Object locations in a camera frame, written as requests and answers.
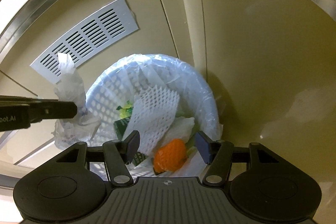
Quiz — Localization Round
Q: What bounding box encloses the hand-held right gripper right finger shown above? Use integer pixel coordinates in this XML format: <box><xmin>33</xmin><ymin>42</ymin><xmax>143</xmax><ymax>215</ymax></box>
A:
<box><xmin>194</xmin><ymin>131</ymin><xmax>279</xmax><ymax>186</ymax></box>

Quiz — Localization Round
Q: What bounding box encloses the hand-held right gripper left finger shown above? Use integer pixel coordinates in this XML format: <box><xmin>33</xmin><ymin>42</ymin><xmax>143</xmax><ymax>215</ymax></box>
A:
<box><xmin>56</xmin><ymin>130</ymin><xmax>141</xmax><ymax>187</ymax></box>

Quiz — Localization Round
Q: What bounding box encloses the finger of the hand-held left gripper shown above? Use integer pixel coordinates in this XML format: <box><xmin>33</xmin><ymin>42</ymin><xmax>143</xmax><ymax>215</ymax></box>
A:
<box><xmin>0</xmin><ymin>95</ymin><xmax>60</xmax><ymax>105</ymax></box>
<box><xmin>28</xmin><ymin>100</ymin><xmax>78</xmax><ymax>124</ymax></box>

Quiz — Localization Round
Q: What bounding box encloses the clear plastic bottle green label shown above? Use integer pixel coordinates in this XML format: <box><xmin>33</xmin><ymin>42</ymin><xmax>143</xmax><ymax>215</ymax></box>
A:
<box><xmin>113</xmin><ymin>118</ymin><xmax>147</xmax><ymax>167</ymax></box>

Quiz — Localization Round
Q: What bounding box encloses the large white tissue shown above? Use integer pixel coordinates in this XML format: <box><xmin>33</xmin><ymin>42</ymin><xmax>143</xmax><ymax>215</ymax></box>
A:
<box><xmin>51</xmin><ymin>52</ymin><xmax>101</xmax><ymax>150</ymax></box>

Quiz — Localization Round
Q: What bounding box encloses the yellow green wrapper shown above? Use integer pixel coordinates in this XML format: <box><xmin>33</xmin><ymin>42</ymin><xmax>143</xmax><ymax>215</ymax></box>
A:
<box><xmin>116</xmin><ymin>101</ymin><xmax>134</xmax><ymax>118</ymax></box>

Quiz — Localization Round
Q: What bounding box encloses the white foam fruit net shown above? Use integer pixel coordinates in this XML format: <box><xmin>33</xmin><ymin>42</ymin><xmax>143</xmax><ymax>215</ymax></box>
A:
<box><xmin>123</xmin><ymin>85</ymin><xmax>180</xmax><ymax>157</ymax></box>

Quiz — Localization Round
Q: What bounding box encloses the pale plastic mesh wastebasket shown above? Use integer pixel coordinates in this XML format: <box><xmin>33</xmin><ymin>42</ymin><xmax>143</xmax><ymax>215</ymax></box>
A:
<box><xmin>85</xmin><ymin>53</ymin><xmax>223</xmax><ymax>180</ymax></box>

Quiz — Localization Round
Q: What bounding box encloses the grey cabinet vent grille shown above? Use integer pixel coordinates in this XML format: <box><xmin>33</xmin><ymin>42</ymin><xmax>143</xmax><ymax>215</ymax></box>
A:
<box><xmin>30</xmin><ymin>0</ymin><xmax>139</xmax><ymax>84</ymax></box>

